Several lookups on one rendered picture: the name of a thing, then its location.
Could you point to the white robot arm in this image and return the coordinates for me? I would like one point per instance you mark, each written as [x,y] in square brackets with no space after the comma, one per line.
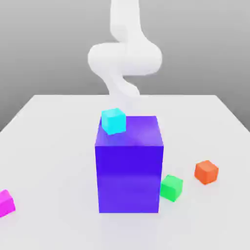
[125,58]

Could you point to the small orange cube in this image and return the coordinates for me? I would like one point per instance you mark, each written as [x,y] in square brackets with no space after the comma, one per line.
[206,172]

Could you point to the large purple box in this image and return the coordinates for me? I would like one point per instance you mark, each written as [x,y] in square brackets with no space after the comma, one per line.
[129,175]

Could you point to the small green cube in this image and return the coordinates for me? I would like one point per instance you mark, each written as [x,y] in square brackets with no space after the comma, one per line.
[171,188]

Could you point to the small magenta cube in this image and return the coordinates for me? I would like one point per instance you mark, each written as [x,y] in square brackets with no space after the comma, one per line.
[5,204]

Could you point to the small cyan cube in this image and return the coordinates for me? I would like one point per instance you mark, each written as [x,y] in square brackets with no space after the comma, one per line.
[114,122]

